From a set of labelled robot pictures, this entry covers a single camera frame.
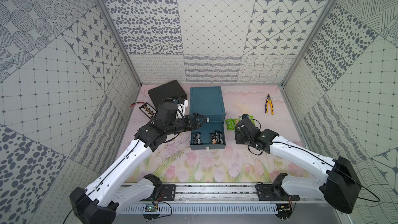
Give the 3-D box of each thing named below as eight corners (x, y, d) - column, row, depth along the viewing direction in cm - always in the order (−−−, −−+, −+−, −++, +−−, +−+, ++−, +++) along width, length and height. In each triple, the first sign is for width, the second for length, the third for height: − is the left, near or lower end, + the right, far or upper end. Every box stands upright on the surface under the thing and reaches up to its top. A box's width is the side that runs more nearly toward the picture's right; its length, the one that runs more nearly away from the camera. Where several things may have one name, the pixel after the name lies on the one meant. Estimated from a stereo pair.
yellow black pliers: (265, 113, 107) (266, 111, 106) (264, 95, 118) (265, 93, 116) (272, 114, 106) (273, 113, 105) (271, 96, 117) (272, 94, 116)
